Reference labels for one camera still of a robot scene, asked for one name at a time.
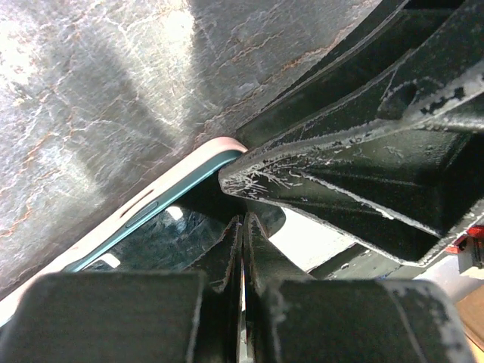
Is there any dark green phone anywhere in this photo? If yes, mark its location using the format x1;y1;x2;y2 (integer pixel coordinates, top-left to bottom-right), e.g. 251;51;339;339
62;149;360;277

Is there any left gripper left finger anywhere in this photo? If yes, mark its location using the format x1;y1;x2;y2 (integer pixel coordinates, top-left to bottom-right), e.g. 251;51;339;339
185;216;242;293

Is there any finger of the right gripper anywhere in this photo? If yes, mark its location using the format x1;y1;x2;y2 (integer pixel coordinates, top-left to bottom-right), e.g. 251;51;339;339
237;1;462;147
219;67;483;265

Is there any pink phone case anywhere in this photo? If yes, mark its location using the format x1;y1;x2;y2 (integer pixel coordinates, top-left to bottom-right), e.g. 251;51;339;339
1;137;247;326

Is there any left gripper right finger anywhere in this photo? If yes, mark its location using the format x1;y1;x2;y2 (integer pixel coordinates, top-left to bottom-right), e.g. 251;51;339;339
243;213;314;296

